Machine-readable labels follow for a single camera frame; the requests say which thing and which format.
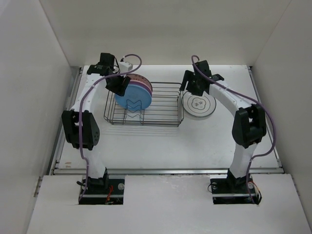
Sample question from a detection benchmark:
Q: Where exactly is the white plate with flower outline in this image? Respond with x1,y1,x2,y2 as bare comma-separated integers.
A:
182,92,216,118

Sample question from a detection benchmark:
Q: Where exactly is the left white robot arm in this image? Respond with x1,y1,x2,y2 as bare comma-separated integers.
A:
61,53,136,194

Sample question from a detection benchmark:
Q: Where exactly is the pink plate with red text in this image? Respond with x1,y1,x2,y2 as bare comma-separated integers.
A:
127,74,153,89

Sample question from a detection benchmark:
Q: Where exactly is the blue plate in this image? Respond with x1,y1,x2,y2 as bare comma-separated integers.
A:
115,84,152,111

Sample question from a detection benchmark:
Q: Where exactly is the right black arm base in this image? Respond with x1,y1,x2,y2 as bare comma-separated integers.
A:
209,178,262,205

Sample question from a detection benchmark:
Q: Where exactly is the front aluminium rail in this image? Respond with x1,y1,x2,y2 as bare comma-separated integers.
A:
52,167,284,175

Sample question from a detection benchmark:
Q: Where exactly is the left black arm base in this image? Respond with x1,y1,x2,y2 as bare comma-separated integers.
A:
77,178,125,205

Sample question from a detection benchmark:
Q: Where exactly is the grey wire dish rack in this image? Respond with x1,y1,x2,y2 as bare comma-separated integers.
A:
104,82,184,127

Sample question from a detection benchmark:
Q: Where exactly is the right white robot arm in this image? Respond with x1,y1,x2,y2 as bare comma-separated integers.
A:
180,61,267,194

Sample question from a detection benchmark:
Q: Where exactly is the purple plate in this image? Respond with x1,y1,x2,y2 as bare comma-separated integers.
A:
129,79,153,95

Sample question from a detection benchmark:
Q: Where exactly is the right aluminium rail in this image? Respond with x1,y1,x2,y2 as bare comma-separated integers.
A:
248,65,285,169

